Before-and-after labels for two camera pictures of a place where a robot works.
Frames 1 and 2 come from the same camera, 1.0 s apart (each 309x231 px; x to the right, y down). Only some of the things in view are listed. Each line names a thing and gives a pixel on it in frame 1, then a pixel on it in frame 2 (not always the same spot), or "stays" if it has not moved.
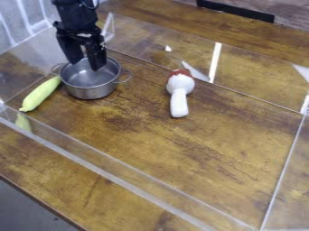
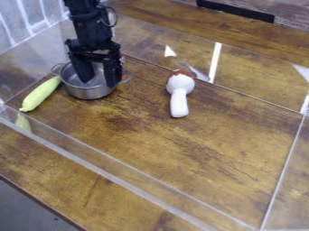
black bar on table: x=254 y=14 stays
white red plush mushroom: x=179 y=85 stays
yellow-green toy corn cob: x=40 y=92 stays
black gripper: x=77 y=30 → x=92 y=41
